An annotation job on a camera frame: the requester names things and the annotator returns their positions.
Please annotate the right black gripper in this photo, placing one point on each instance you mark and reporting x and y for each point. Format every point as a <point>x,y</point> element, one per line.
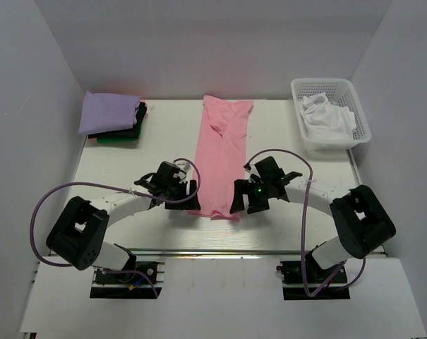
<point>241,186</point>

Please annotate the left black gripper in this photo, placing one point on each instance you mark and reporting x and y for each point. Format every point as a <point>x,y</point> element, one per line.
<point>193,205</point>

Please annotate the pink t-shirt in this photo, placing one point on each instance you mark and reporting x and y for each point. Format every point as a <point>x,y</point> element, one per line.
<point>220,155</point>

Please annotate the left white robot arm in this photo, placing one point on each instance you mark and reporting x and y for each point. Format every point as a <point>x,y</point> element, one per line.
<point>78,234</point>

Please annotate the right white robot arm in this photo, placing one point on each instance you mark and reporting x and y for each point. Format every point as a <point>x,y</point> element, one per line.
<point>361,222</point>

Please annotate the folded black t-shirt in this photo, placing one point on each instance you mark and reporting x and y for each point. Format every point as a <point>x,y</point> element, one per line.
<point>140,111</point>

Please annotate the crumpled white t-shirt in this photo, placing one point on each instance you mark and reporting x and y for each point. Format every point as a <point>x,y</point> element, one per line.
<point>326,121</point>

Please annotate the folded green t-shirt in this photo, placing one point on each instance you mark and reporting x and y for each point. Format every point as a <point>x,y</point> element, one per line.
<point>132,134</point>

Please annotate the folded lilac t-shirt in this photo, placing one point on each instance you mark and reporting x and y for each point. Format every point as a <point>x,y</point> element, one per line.
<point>103,112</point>

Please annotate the white plastic basket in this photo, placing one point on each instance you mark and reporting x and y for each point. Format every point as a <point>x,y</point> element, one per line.
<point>341,93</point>

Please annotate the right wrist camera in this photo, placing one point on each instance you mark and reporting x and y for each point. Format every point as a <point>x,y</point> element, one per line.
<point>253,175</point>

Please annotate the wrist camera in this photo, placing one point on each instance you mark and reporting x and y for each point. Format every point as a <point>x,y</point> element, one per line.
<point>184,169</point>
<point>253,175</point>

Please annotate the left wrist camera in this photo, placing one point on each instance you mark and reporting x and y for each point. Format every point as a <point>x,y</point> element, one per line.
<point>184,169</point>

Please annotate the aluminium table edge rail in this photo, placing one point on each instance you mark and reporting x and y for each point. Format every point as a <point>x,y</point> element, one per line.
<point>213,255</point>

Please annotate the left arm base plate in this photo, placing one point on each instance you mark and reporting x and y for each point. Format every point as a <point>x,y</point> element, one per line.
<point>131,285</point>

